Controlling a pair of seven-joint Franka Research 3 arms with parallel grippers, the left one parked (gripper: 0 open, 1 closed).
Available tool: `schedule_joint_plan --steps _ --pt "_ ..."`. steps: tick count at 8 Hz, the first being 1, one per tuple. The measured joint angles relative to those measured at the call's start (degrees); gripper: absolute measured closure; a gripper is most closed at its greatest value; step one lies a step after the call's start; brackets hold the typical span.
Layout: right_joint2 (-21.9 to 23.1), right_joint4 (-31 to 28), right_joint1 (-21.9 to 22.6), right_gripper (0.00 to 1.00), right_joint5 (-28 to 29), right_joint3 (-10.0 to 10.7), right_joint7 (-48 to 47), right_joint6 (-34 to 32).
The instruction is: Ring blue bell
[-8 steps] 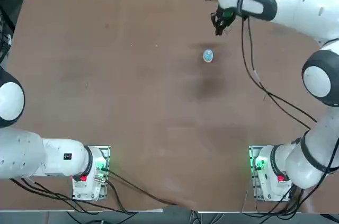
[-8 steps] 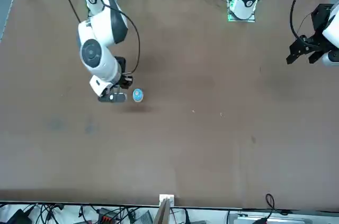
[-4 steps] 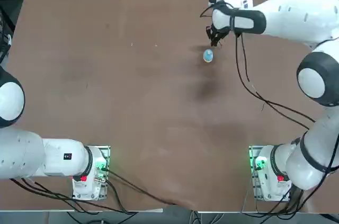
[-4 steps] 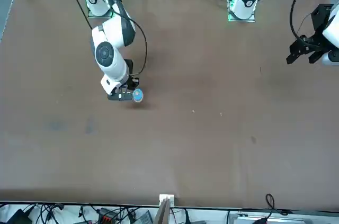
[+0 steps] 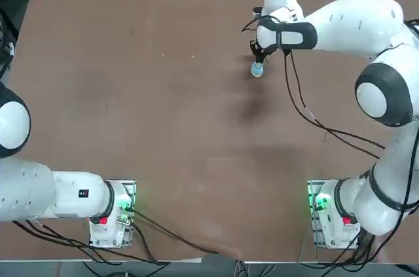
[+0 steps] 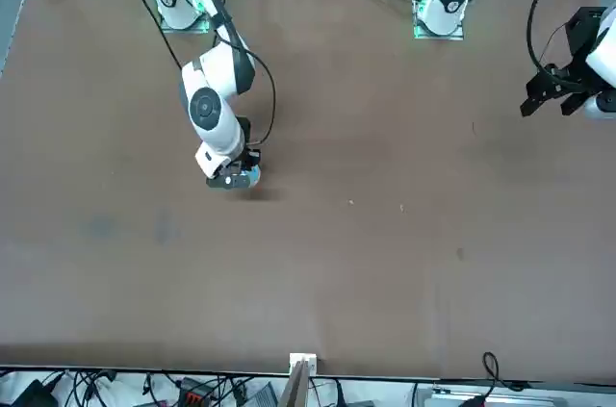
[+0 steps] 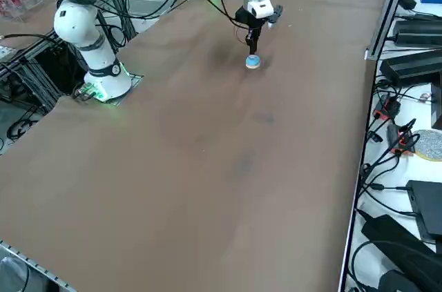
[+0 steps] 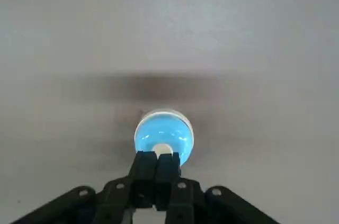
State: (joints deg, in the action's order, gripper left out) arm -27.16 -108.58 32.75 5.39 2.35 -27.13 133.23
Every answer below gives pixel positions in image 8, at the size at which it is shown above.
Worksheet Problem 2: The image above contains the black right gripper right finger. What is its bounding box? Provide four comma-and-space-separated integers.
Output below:
155, 154, 280, 224

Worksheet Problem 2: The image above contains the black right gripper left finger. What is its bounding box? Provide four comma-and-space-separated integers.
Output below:
10, 151, 159, 224

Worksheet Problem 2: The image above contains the blue call bell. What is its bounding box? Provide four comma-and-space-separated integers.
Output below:
134, 108, 194, 168

